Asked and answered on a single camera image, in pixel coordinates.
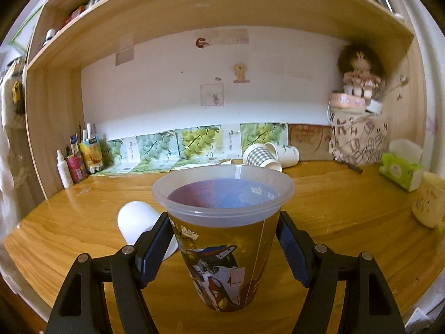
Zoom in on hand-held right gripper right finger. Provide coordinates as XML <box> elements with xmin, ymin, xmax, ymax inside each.
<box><xmin>275</xmin><ymin>211</ymin><xmax>407</xmax><ymax>334</ymax></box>

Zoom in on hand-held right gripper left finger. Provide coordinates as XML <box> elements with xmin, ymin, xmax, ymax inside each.
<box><xmin>46</xmin><ymin>212</ymin><xmax>178</xmax><ymax>334</ymax></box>

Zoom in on clear printed plastic cup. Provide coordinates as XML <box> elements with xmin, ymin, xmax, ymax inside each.
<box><xmin>151</xmin><ymin>166</ymin><xmax>296</xmax><ymax>313</ymax></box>

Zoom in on white printed paper cup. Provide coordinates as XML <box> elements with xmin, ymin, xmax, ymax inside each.
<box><xmin>265</xmin><ymin>142</ymin><xmax>300</xmax><ymax>168</ymax></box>

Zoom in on checkered paper cup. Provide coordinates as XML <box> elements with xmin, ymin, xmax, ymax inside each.
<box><xmin>243</xmin><ymin>143</ymin><xmax>283</xmax><ymax>172</ymax></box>

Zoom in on grape picture cards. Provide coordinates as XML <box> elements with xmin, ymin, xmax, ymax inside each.
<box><xmin>94</xmin><ymin>122</ymin><xmax>289</xmax><ymax>176</ymax></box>

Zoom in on brown picture card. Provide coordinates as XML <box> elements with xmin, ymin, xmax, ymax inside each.
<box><xmin>288</xmin><ymin>124</ymin><xmax>333</xmax><ymax>162</ymax></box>

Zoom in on pink tube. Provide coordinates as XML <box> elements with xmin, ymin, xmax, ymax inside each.
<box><xmin>66</xmin><ymin>156</ymin><xmax>89</xmax><ymax>183</ymax></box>

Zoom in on yellow snack pouch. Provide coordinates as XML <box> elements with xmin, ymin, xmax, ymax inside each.
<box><xmin>79</xmin><ymin>138</ymin><xmax>105</xmax><ymax>174</ymax></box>

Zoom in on white spray bottle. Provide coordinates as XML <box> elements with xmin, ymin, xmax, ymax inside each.
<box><xmin>56</xmin><ymin>149</ymin><xmax>74</xmax><ymax>189</ymax></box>

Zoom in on green tissue box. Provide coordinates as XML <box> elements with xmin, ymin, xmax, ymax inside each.
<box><xmin>379</xmin><ymin>138</ymin><xmax>425</xmax><ymax>193</ymax></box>

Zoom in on cream ceramic mug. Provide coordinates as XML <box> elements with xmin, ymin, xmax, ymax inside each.
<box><xmin>412</xmin><ymin>171</ymin><xmax>445</xmax><ymax>229</ymax></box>

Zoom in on pink round tin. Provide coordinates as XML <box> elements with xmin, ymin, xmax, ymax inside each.
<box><xmin>330</xmin><ymin>91</ymin><xmax>367</xmax><ymax>112</ymax></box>

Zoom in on curly-haired doll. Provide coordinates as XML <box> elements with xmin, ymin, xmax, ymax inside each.
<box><xmin>337</xmin><ymin>43</ymin><xmax>386</xmax><ymax>99</ymax></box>

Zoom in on wooden shelf unit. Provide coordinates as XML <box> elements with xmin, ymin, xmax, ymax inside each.
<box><xmin>23</xmin><ymin>0</ymin><xmax>427</xmax><ymax>202</ymax></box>

